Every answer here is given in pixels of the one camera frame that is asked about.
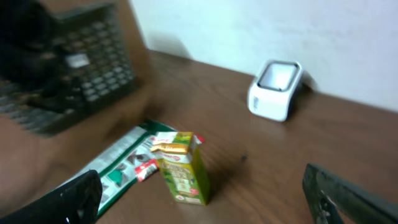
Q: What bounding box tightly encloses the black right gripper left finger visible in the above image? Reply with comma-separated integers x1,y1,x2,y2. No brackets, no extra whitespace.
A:
1,170,103,224

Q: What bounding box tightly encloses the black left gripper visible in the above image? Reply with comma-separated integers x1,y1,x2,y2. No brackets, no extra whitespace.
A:
1,0,65,90

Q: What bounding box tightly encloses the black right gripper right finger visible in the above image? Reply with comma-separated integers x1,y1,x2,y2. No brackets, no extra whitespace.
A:
302,164,397,224

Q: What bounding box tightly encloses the green 3M gloves pack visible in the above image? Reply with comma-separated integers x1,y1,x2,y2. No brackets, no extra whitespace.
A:
46,119,178,218

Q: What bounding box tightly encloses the green tea drink carton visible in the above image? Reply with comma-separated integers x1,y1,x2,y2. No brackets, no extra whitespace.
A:
157,145,210,205

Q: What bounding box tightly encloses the red Nestle sachet stick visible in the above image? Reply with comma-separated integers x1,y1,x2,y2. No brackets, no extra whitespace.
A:
134,131,205,182

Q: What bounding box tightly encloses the white barcode scanner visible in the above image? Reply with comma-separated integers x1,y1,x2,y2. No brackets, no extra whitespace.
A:
247,60,303,122

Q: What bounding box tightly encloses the grey plastic basket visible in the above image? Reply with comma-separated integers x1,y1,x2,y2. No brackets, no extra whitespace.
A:
1,2,137,136

